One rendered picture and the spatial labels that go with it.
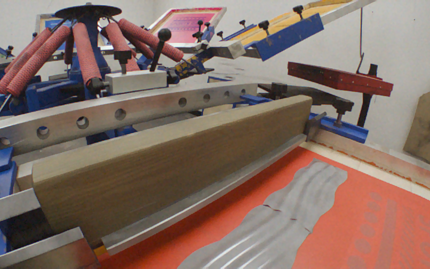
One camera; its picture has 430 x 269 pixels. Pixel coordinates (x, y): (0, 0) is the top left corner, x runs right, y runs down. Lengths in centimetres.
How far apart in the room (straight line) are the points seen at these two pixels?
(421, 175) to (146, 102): 55
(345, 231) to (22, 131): 45
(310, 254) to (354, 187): 16
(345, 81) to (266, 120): 87
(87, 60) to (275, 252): 61
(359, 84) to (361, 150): 77
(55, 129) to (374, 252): 45
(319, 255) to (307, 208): 7
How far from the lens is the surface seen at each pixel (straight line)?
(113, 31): 78
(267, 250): 20
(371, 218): 31
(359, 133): 47
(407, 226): 34
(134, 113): 38
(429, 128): 220
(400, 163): 46
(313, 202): 28
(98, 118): 36
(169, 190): 18
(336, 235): 26
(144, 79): 44
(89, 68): 61
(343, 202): 31
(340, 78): 106
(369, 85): 128
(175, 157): 16
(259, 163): 26
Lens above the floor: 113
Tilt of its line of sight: 23 degrees down
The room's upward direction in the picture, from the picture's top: 4 degrees clockwise
